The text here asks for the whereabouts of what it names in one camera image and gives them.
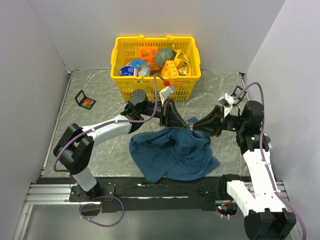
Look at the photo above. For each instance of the black stand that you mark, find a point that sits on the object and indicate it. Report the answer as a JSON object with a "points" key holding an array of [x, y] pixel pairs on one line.
{"points": [[81, 97], [238, 91]]}

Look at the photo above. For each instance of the black right stand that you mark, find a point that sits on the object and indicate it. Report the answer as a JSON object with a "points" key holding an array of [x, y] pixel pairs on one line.
{"points": [[238, 91]]}

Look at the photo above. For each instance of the blue t-shirt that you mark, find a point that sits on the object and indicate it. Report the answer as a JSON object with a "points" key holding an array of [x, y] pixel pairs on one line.
{"points": [[174, 153]]}

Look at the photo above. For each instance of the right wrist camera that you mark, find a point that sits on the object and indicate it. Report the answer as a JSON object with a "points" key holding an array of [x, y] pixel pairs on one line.
{"points": [[227, 102]]}

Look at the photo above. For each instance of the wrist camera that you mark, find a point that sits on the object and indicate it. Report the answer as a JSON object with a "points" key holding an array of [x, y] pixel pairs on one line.
{"points": [[166, 91], [227, 102]]}

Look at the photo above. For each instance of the black left stand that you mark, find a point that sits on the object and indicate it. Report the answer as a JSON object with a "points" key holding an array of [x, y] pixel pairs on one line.
{"points": [[81, 97]]}

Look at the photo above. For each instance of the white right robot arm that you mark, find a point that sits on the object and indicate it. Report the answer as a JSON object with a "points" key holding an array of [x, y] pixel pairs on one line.
{"points": [[265, 215]]}

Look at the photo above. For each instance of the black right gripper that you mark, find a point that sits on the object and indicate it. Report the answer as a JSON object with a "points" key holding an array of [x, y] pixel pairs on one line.
{"points": [[212, 124]]}

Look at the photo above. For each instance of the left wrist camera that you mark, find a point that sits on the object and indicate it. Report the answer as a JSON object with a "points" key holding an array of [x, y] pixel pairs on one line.
{"points": [[166, 91]]}

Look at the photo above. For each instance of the yellow plastic basket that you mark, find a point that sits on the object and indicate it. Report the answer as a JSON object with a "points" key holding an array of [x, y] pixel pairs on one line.
{"points": [[126, 49]]}

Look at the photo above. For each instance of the green avocado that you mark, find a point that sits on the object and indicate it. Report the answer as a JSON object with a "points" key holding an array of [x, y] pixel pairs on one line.
{"points": [[163, 55]]}

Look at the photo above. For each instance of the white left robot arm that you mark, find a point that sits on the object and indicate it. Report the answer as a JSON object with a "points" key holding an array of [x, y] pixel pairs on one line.
{"points": [[74, 148]]}

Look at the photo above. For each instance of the yellow snack bag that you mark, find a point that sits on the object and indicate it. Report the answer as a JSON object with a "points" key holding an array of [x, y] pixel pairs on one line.
{"points": [[182, 63]]}

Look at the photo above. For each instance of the orange snack box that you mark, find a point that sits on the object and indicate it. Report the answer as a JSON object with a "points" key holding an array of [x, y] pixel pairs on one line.
{"points": [[148, 54]]}

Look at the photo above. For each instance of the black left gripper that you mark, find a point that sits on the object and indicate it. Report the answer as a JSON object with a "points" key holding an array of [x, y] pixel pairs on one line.
{"points": [[167, 117]]}

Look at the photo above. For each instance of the orange cracker box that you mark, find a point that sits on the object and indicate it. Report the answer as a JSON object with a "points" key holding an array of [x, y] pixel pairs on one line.
{"points": [[169, 69]]}

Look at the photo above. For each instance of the orange leaf brooch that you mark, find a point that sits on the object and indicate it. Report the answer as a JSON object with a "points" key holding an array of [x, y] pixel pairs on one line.
{"points": [[87, 102]]}

